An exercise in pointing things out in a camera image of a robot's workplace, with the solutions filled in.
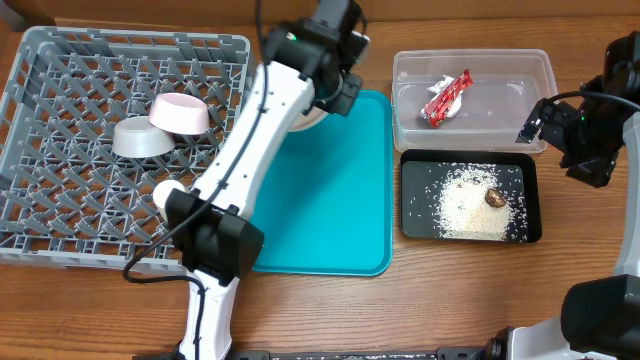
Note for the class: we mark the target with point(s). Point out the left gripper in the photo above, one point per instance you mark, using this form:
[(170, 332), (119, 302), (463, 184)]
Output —
[(342, 102)]

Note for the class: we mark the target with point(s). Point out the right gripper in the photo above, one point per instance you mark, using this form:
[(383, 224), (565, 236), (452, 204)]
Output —
[(550, 123)]

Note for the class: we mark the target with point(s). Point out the large white plate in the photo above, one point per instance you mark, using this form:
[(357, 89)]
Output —
[(306, 121)]

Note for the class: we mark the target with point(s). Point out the brown food chunk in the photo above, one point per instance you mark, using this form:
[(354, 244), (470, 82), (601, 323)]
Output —
[(494, 198)]

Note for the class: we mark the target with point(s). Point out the red snack wrapper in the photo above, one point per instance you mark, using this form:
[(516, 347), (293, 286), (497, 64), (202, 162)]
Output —
[(436, 109)]

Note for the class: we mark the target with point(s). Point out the pile of rice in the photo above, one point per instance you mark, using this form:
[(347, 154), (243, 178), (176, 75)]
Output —
[(446, 200)]

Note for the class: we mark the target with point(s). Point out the pink small bowl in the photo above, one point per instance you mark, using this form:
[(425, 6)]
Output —
[(179, 114)]

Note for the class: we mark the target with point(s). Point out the white paper cup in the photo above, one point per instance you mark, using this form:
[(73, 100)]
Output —
[(161, 194)]

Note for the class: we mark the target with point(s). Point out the grey bowl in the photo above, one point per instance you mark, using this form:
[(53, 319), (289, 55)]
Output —
[(136, 137)]

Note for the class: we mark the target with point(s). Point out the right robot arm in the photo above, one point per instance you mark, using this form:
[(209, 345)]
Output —
[(598, 319)]

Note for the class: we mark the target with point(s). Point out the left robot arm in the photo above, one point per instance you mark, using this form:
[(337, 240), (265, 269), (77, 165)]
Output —
[(306, 66)]

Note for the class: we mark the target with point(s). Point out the black waste tray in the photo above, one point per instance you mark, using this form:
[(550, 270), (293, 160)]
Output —
[(524, 161)]

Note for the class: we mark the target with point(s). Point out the grey dishwasher rack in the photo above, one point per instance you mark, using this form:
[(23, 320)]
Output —
[(67, 199)]

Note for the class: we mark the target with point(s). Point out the clear plastic bin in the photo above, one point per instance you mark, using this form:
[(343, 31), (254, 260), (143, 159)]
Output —
[(507, 84)]

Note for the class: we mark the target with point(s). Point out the teal plastic tray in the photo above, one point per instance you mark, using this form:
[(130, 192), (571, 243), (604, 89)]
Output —
[(326, 203)]

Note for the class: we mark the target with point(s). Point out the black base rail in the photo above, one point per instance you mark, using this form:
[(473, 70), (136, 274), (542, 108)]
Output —
[(442, 353)]

